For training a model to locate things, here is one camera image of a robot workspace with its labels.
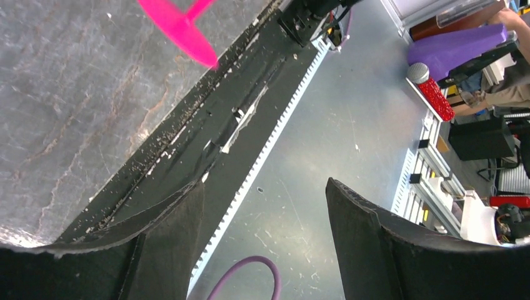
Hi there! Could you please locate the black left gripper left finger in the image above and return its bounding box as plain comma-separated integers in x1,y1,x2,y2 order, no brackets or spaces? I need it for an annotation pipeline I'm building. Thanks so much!
1,183,204,299

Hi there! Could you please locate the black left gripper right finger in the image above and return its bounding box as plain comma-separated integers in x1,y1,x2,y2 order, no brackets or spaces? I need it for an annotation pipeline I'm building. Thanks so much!
325,178,529,299

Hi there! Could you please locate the pink plastic wine glass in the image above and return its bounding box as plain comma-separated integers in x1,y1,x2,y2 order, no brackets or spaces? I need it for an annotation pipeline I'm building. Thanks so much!
138,0,218,68

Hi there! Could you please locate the black box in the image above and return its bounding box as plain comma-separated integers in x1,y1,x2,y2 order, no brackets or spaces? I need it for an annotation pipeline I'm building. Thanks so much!
448,118,515,161

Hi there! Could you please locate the red toy microphone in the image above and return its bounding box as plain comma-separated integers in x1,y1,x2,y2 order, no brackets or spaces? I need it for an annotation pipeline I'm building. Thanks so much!
407,62,455,121

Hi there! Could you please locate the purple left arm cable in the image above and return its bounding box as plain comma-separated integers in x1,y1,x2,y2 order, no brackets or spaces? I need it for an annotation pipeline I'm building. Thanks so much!
207,255,283,300

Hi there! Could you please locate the aluminium frame with white block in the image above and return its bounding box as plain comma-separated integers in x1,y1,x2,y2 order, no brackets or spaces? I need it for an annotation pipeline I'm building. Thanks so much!
391,113,529,247

